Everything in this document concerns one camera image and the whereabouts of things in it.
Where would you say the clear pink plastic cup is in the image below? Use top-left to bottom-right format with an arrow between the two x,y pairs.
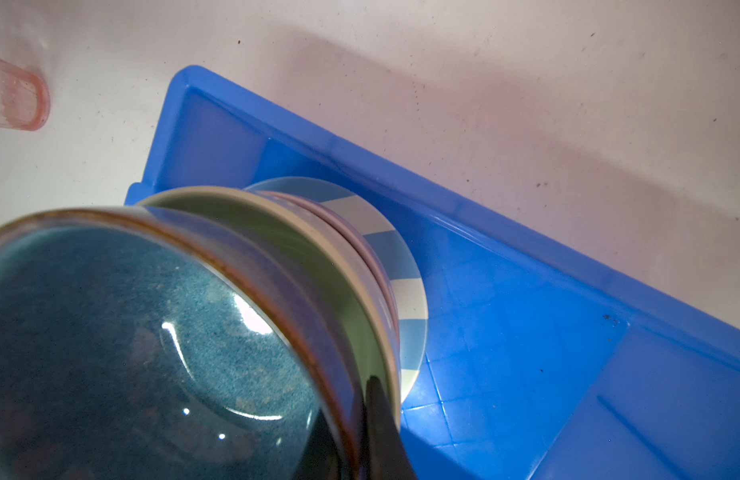
0,59 -> 50,131

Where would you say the light green bowl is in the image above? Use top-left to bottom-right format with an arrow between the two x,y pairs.
138,186 -> 402,426

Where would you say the lilac grey bowl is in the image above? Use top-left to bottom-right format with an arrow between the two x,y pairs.
257,190 -> 400,344

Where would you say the blue plastic bin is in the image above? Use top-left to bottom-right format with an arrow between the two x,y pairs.
127,66 -> 740,479

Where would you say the dark teal bowl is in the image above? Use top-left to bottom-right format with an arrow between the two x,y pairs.
0,207 -> 365,479

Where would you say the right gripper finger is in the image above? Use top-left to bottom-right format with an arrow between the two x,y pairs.
365,376 -> 417,480

